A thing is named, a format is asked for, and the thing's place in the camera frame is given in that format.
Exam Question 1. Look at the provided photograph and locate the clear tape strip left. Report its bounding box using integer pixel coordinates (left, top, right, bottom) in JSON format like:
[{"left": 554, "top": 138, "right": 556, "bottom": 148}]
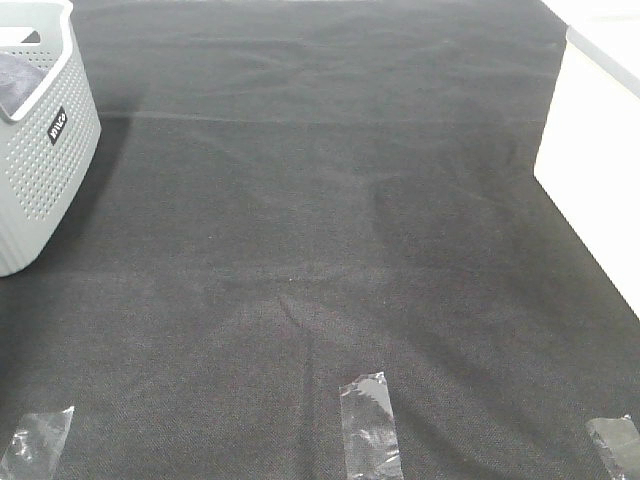
[{"left": 1, "top": 406, "right": 75, "bottom": 480}]

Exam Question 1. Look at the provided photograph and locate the clear tape strip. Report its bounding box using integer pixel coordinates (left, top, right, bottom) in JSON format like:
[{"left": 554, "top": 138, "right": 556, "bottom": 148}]
[
  {"left": 1, "top": 406, "right": 75, "bottom": 480},
  {"left": 339, "top": 372, "right": 404, "bottom": 479},
  {"left": 586, "top": 415, "right": 639, "bottom": 480}
]

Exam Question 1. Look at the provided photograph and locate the grey perforated laundry basket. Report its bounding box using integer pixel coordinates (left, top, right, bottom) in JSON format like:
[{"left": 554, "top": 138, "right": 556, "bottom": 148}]
[{"left": 1, "top": 1, "right": 101, "bottom": 276}]

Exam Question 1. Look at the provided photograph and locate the clear tape strip right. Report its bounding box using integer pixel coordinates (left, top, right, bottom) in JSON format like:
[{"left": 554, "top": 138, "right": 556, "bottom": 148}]
[{"left": 586, "top": 415, "right": 639, "bottom": 480}]

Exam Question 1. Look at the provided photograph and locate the grey towel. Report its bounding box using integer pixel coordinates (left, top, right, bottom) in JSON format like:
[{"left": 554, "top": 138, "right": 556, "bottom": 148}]
[{"left": 1, "top": 53, "right": 46, "bottom": 116}]

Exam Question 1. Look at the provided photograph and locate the black table mat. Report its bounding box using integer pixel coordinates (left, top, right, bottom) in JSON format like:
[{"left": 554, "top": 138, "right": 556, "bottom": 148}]
[{"left": 1, "top": 1, "right": 639, "bottom": 479}]

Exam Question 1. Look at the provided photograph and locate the clear tape strip middle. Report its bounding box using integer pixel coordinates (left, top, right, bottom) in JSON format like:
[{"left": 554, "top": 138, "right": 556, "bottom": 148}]
[{"left": 339, "top": 372, "right": 404, "bottom": 479}]

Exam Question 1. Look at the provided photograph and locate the cream storage box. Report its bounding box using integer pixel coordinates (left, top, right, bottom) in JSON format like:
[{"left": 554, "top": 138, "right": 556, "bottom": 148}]
[{"left": 533, "top": 1, "right": 639, "bottom": 312}]

